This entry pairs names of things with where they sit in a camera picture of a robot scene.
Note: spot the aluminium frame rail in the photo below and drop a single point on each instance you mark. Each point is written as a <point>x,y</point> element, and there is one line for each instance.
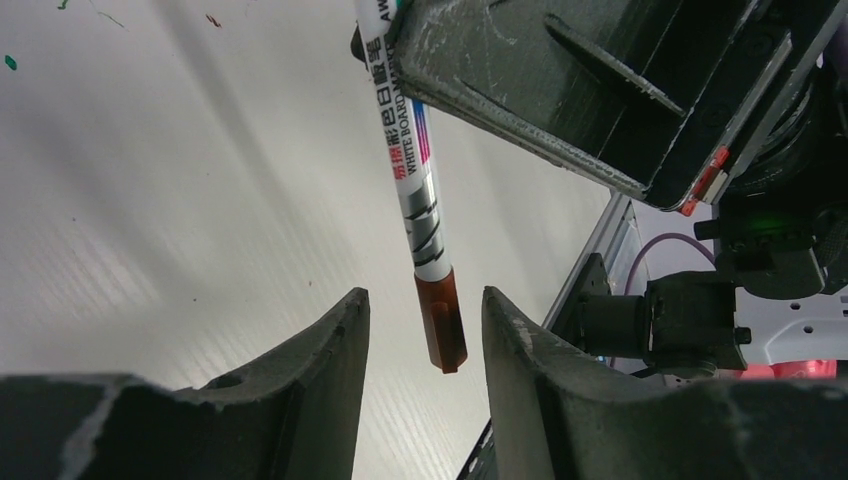
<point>615,238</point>

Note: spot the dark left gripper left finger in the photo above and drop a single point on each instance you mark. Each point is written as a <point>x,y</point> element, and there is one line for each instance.
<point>291,413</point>

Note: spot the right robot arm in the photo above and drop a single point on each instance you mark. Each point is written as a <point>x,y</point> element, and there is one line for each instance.
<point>785,243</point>

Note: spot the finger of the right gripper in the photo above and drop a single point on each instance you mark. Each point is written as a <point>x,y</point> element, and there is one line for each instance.
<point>657,100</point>

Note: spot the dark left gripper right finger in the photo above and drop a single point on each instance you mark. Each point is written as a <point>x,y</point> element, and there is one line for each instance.
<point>557,413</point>

